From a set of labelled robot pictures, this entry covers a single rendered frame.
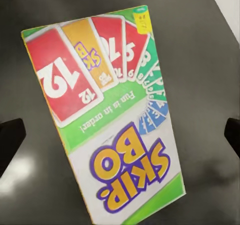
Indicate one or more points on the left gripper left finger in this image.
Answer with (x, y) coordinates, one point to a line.
(12, 134)

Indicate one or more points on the desk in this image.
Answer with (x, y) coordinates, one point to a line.
(199, 59)

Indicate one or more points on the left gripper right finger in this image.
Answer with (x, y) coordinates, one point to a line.
(232, 134)

